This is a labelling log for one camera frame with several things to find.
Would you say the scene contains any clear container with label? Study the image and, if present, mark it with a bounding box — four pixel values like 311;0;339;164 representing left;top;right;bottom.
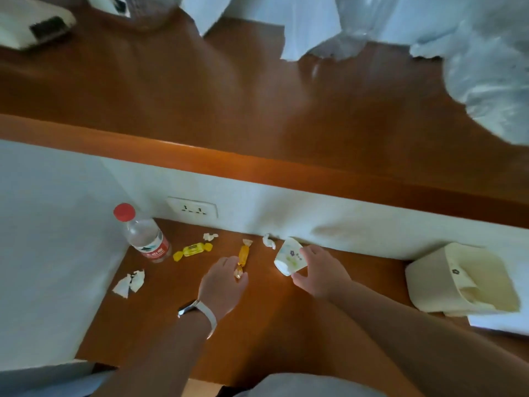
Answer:
85;0;181;30

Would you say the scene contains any yellow wrapped candy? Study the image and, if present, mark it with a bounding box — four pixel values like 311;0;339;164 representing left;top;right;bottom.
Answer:
173;242;214;262

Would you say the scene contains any white box with black patch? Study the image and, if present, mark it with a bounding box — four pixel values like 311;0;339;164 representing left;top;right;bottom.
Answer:
0;0;77;51

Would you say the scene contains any orange candy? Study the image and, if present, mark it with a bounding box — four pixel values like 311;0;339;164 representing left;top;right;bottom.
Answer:
233;239;254;280

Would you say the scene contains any person's left forearm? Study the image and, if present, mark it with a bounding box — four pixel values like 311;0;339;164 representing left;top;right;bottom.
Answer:
92;312;212;397

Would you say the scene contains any white wrist band watch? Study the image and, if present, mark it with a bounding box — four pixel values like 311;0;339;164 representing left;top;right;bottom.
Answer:
178;299;218;339

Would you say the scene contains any white printed paper cup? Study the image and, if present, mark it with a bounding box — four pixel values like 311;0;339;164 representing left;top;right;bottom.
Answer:
274;237;309;277

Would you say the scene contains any large white plastic bag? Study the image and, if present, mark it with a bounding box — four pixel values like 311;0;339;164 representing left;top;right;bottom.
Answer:
308;0;529;146

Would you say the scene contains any person's left hand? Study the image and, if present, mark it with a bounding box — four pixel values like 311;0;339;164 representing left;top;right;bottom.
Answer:
198;256;249;321

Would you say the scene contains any person's right forearm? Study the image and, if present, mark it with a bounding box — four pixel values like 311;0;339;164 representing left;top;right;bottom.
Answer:
320;281;529;397

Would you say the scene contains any person's light shirt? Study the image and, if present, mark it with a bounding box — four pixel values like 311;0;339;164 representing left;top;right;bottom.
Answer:
234;372;390;397

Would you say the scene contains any clear bottle with red cap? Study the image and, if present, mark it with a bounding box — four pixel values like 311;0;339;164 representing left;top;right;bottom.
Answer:
113;203;172;264

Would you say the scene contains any cream plastic desktop bin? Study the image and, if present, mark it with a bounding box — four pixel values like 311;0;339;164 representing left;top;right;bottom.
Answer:
404;242;521;317

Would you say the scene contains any person's right hand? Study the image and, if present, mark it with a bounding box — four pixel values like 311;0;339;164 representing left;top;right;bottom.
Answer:
291;245;353;301

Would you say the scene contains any white hanging paper sheet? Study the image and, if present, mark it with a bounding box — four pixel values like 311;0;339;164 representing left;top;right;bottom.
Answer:
223;0;343;62
180;0;234;37

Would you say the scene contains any brown wooden shelf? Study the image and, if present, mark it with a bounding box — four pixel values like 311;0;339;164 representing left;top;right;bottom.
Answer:
0;0;529;230

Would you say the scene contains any white wall socket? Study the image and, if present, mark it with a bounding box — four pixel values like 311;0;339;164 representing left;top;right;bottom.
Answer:
166;197;218;219

